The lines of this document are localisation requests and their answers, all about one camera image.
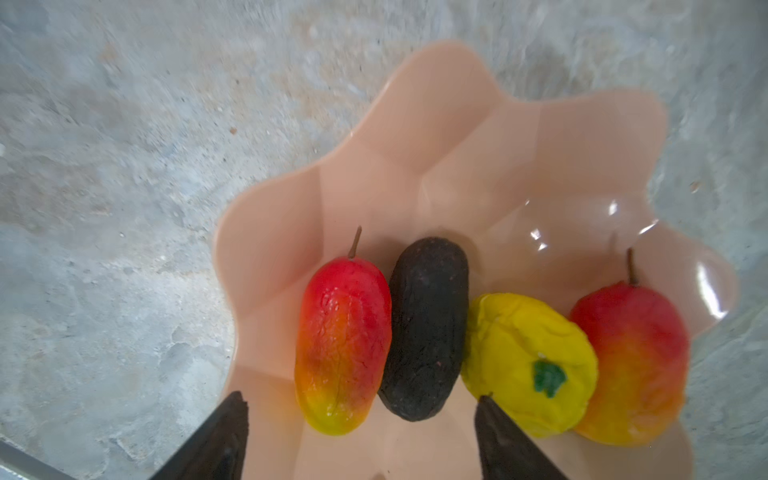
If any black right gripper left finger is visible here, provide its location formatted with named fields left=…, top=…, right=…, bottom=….
left=151, top=391, right=249, bottom=480

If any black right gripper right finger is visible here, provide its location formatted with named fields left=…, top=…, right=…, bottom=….
left=474, top=396, right=567, bottom=480

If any yellow fake lemon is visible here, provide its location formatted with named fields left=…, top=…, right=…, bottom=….
left=461, top=293, right=598, bottom=438

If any red yellow fake mango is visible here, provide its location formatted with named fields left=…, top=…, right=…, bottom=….
left=294, top=228, right=392, bottom=436

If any red orange fake mango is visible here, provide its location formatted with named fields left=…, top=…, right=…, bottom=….
left=570, top=248, right=690, bottom=447

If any dark brown fake avocado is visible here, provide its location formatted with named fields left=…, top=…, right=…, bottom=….
left=379, top=237, right=469, bottom=422

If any pink wavy fruit bowl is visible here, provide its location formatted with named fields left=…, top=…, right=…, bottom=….
left=213, top=42, right=738, bottom=479

